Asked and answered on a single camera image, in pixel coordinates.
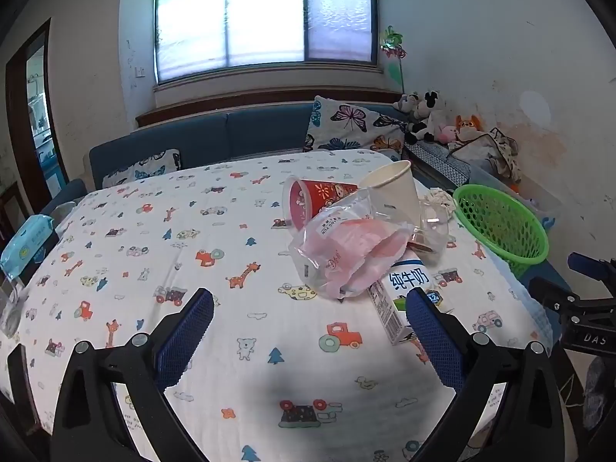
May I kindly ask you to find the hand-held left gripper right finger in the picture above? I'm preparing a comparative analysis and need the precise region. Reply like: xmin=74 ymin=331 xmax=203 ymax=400
xmin=404 ymin=287 xmax=566 ymax=462

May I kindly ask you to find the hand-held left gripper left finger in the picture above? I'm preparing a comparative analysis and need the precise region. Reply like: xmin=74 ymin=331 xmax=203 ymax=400
xmin=50 ymin=288 xmax=215 ymax=462

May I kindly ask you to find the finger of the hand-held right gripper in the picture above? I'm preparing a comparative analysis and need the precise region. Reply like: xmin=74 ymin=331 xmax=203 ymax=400
xmin=567 ymin=251 xmax=616 ymax=299
xmin=528 ymin=276 xmax=585 ymax=311

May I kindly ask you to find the milk carton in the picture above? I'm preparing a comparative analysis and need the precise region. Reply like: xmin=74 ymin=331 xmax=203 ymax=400
xmin=368 ymin=260 xmax=436 ymax=346

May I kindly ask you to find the green plastic basket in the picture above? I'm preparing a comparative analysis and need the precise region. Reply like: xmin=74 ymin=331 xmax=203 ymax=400
xmin=452 ymin=184 xmax=550 ymax=277

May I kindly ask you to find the clear bag with pink contents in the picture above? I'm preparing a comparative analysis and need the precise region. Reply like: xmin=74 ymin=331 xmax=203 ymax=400
xmin=288 ymin=187 xmax=419 ymax=299

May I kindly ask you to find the white paper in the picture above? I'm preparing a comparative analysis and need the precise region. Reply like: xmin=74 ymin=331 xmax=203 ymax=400
xmin=423 ymin=187 xmax=458 ymax=213

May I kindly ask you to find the white paper cup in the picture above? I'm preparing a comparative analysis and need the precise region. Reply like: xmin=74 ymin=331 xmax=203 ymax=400
xmin=358 ymin=160 xmax=422 ymax=224

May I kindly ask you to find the red paper cup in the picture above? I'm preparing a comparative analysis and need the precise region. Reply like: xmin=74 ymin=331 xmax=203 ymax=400
xmin=282 ymin=176 xmax=359 ymax=232

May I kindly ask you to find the person's right forearm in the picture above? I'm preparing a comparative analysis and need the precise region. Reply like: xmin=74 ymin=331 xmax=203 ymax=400
xmin=583 ymin=355 xmax=616 ymax=427

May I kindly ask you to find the clear storage bin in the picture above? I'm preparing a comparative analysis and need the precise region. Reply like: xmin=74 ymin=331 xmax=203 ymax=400
xmin=469 ymin=164 xmax=564 ymax=232

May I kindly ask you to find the beige cloth bag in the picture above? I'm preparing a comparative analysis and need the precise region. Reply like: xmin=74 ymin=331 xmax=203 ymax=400
xmin=450 ymin=127 xmax=523 ymax=184

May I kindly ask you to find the blue patterned cushion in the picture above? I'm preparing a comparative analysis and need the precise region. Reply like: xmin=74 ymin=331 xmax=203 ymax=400
xmin=404 ymin=141 xmax=471 ymax=188

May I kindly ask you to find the small butterfly pillow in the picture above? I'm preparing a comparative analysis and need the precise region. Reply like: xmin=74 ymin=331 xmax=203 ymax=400
xmin=102 ymin=149 xmax=182 ymax=188

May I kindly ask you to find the orange fox plush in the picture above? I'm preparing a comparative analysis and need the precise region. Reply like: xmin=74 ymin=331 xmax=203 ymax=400
xmin=455 ymin=114 xmax=483 ymax=136

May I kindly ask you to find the blue wet wipes pack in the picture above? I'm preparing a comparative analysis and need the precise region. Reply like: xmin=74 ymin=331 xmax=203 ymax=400
xmin=0 ymin=216 xmax=56 ymax=280

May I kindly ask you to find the blue sofa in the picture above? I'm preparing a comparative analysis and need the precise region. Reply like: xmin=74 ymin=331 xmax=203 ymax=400
xmin=38 ymin=101 xmax=482 ymax=217

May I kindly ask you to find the black and white cow plush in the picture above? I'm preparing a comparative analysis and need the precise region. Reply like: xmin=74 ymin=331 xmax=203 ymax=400
xmin=407 ymin=90 xmax=448 ymax=145

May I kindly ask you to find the large butterfly pillow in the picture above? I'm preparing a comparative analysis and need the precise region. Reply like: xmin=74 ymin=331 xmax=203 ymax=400
xmin=303 ymin=95 xmax=410 ymax=162

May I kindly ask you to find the brown wooden ledge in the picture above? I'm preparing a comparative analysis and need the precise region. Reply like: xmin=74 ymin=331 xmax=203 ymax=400
xmin=136 ymin=89 xmax=405 ymax=128

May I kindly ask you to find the grey raccoon plush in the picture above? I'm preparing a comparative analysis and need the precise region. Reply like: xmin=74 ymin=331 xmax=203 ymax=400
xmin=395 ymin=94 xmax=424 ymax=114

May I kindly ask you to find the colourful pinwheel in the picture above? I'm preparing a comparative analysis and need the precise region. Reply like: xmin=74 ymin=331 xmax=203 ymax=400
xmin=379 ymin=26 xmax=409 ymax=94

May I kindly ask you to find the window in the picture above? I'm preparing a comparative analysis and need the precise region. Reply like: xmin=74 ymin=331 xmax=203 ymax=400
xmin=154 ymin=0 xmax=378 ymax=85

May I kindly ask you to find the brown door frame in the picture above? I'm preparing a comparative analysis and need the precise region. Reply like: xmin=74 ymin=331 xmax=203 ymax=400
xmin=5 ymin=18 xmax=68 ymax=213

